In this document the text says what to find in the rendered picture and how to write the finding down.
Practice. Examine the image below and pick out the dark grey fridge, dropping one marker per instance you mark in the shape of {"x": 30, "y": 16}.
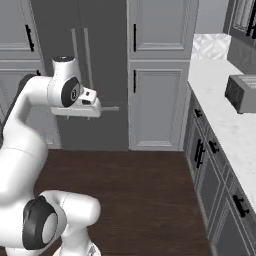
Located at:
{"x": 106, "y": 50}

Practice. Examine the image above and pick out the dark grey drawer front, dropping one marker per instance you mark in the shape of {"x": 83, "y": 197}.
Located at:
{"x": 218, "y": 156}
{"x": 200, "y": 120}
{"x": 245, "y": 216}

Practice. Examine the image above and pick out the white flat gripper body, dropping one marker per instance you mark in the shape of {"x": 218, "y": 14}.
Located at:
{"x": 78, "y": 109}

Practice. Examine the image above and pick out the grey metal toaster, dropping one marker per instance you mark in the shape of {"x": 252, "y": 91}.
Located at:
{"x": 241, "y": 93}

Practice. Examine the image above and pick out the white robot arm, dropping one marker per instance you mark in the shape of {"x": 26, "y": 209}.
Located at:
{"x": 23, "y": 140}

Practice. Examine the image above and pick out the dark grey wall cabinet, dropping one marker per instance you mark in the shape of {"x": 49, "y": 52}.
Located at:
{"x": 241, "y": 20}

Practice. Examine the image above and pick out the grey cupboard door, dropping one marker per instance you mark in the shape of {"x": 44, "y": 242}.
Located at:
{"x": 160, "y": 26}
{"x": 160, "y": 106}
{"x": 10, "y": 80}
{"x": 13, "y": 26}

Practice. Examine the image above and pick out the dark grey base cabinet door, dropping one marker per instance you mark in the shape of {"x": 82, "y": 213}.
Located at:
{"x": 210, "y": 190}
{"x": 230, "y": 236}
{"x": 191, "y": 150}

